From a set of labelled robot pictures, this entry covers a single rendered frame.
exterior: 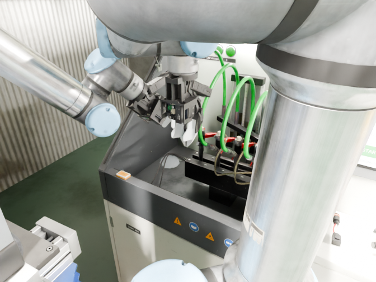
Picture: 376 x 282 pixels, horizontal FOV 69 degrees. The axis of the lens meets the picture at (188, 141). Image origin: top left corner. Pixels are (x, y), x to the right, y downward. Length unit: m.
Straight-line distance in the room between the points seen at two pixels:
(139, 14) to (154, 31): 0.01
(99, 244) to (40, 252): 1.43
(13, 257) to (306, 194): 0.38
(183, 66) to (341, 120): 0.48
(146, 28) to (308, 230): 0.22
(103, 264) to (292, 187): 1.91
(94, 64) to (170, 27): 0.59
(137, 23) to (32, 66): 0.44
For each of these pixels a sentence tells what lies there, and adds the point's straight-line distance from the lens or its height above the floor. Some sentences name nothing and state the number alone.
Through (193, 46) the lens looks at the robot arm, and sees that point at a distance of 0.52.
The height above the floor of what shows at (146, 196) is 0.92.
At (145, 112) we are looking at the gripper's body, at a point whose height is 1.28.
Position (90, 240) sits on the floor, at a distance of 2.26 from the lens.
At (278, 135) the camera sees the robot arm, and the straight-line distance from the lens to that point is 0.23.
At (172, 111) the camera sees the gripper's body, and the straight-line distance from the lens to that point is 0.69.
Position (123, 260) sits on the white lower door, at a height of 0.44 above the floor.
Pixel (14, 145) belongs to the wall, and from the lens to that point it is 3.01.
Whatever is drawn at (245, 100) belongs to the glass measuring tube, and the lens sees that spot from 1.28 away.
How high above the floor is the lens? 1.59
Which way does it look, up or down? 28 degrees down
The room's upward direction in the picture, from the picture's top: straight up
